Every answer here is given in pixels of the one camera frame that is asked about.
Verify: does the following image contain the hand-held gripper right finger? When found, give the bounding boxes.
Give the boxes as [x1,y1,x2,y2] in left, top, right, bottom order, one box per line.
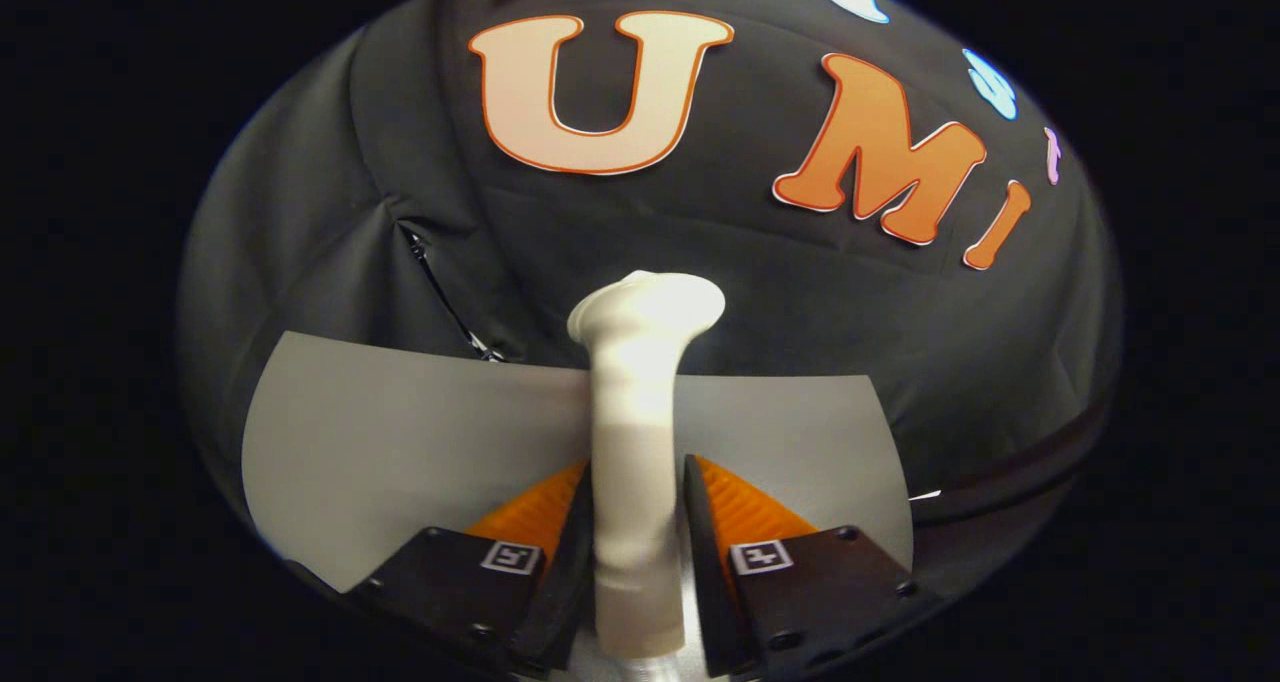
[683,454,946,681]

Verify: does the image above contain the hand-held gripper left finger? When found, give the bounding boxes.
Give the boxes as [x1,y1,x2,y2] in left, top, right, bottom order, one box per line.
[345,459,596,678]

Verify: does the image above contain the white garment steamer head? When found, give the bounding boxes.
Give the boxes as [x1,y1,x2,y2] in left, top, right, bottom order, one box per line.
[567,270,728,682]

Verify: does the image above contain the grey drawer cabinet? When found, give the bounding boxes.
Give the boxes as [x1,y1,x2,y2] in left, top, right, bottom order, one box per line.
[242,332,913,593]

